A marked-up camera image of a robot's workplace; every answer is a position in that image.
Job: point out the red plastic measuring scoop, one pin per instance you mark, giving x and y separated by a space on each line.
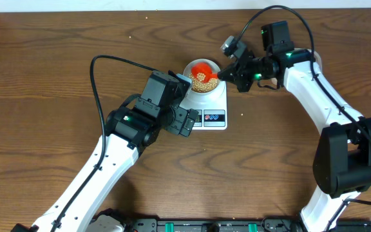
205 69

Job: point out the soybeans in bowl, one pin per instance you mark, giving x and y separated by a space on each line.
203 87

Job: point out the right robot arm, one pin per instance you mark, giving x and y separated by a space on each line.
342 162

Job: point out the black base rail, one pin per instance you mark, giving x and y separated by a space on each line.
109 224

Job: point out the soybeans in scoop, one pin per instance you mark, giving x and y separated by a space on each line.
200 77

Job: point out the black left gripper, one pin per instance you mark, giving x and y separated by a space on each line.
180 115

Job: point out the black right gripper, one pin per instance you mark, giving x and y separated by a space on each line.
237 78

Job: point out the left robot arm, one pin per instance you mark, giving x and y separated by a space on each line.
126 133

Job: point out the white digital kitchen scale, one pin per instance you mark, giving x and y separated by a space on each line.
211 108

